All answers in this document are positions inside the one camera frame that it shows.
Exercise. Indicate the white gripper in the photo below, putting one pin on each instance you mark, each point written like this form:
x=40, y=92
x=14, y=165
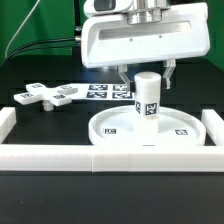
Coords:
x=108, y=39

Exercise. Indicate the white round table top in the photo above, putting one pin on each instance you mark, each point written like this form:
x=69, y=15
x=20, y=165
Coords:
x=121, y=126

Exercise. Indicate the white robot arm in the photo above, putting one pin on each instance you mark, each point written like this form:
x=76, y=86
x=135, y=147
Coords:
x=139, y=11

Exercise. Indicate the white marker sheet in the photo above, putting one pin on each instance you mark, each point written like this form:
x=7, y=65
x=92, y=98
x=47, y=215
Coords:
x=110, y=92

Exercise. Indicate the white right fence bar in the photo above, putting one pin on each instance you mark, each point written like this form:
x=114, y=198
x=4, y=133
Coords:
x=214, y=125

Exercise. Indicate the white fence bar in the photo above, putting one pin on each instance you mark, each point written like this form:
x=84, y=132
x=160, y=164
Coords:
x=7, y=122
x=214, y=125
x=107, y=159

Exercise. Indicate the white cross-shaped table base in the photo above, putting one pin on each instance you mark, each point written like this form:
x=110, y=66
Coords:
x=50, y=97

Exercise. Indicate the white left fence bar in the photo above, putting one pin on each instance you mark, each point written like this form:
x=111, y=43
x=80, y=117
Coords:
x=7, y=122

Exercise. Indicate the white front fence bar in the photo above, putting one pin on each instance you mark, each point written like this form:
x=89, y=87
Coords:
x=107, y=159

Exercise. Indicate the black vertical post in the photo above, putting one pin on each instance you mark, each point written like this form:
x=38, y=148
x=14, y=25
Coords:
x=77, y=18

